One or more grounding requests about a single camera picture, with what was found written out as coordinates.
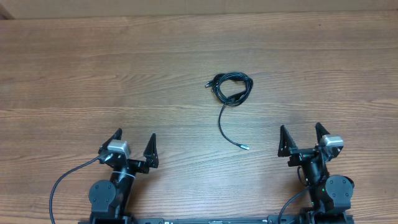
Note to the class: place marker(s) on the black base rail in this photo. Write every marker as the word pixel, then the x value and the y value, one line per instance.
pixel 271 219

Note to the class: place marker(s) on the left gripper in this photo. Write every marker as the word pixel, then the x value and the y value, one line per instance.
pixel 149 154

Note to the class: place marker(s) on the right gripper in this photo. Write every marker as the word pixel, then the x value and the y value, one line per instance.
pixel 287 147

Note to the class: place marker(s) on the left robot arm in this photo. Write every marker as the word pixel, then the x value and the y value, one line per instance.
pixel 109 198

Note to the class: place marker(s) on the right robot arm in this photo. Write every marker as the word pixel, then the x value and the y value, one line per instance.
pixel 330 195

